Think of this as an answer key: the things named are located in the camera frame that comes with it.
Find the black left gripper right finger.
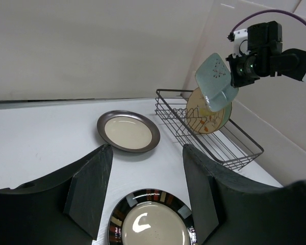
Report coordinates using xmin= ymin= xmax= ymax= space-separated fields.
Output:
xmin=183 ymin=144 xmax=306 ymax=244

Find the beige bird painted plate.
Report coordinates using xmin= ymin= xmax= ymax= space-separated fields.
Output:
xmin=186 ymin=88 xmax=224 ymax=134

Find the brown rimmed cream plate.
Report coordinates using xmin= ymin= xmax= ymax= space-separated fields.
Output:
xmin=96 ymin=110 xmax=161 ymax=153

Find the light blue rectangular plate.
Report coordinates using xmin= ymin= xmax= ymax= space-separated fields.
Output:
xmin=195 ymin=53 xmax=239 ymax=112

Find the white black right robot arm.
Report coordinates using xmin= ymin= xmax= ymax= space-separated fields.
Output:
xmin=183 ymin=21 xmax=306 ymax=244

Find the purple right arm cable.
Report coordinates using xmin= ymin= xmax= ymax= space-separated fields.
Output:
xmin=232 ymin=9 xmax=306 ymax=36

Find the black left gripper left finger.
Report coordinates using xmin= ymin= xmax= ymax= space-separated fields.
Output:
xmin=0 ymin=144 xmax=113 ymax=244

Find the dark wire dish rack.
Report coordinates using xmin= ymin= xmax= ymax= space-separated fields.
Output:
xmin=155 ymin=89 xmax=264 ymax=170

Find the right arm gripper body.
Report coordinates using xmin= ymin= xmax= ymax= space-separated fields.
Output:
xmin=226 ymin=21 xmax=299 ymax=88

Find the black striped rim plate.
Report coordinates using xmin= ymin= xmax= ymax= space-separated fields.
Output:
xmin=107 ymin=189 xmax=198 ymax=244

